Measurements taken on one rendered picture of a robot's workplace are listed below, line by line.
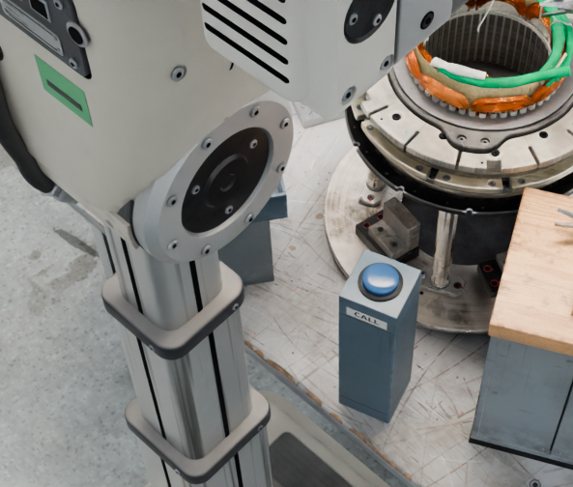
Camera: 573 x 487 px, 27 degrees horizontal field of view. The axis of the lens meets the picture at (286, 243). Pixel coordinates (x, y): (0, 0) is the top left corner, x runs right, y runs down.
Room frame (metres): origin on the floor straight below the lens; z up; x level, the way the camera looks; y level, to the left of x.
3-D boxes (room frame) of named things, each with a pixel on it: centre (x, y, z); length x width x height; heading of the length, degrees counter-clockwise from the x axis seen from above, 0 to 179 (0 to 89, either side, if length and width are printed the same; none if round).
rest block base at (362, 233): (0.94, -0.14, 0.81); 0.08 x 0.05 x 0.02; 31
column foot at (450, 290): (0.87, -0.20, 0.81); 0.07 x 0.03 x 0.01; 68
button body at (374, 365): (0.73, -0.10, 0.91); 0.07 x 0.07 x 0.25; 61
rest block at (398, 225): (0.94, -0.14, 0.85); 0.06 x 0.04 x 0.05; 31
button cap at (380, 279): (0.73, -0.10, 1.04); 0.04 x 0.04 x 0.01
